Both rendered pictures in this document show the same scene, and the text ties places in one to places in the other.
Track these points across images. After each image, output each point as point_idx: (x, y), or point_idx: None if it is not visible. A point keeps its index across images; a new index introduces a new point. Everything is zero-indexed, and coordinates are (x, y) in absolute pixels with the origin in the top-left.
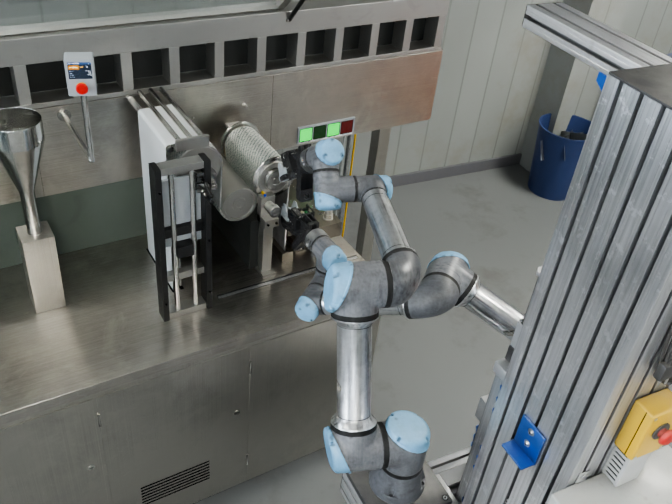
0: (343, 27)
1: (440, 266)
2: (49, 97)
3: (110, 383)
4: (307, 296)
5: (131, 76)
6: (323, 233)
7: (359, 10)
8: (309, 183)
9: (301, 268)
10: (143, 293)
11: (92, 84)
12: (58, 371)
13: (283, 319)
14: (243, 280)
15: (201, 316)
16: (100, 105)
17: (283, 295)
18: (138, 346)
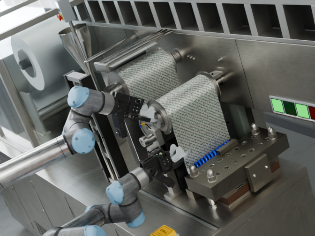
0: (281, 4)
1: (69, 228)
2: (135, 23)
3: (58, 189)
4: (93, 205)
5: (157, 18)
6: (134, 173)
7: None
8: (117, 123)
9: (185, 208)
10: (132, 163)
11: (62, 16)
12: (62, 171)
13: (119, 222)
14: (159, 190)
15: None
16: (148, 33)
17: (147, 212)
18: (84, 183)
